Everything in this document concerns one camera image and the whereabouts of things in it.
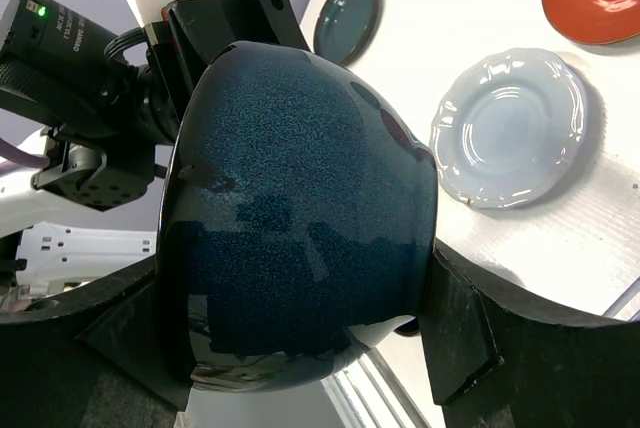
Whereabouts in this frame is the beige interior dark bowl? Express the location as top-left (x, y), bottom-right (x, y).
top-left (156, 42), bottom-right (438, 393)

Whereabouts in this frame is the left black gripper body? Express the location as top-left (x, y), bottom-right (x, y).
top-left (102, 0), bottom-right (307, 144)

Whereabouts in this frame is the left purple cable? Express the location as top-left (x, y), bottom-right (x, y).
top-left (0, 137), bottom-right (51, 172)

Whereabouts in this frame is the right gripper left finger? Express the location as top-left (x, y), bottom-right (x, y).
top-left (1, 258), bottom-right (190, 427)

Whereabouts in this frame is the light blue scalloped plate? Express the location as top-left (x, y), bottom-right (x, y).
top-left (429, 48), bottom-right (591, 210)

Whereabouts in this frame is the dark blue mug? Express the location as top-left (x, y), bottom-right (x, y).
top-left (394, 318), bottom-right (420, 337)

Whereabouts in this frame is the aluminium rail frame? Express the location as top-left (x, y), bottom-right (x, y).
top-left (321, 350), bottom-right (431, 428)

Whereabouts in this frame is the white wire dish rack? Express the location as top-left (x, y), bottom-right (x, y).
top-left (603, 278), bottom-right (640, 322)

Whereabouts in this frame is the teal dark saucer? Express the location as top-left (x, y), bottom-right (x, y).
top-left (313, 0), bottom-right (384, 67)

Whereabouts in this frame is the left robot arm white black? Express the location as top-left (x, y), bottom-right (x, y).
top-left (1, 0), bottom-right (306, 303)

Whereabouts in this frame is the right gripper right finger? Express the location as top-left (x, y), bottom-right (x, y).
top-left (417, 241), bottom-right (639, 427)

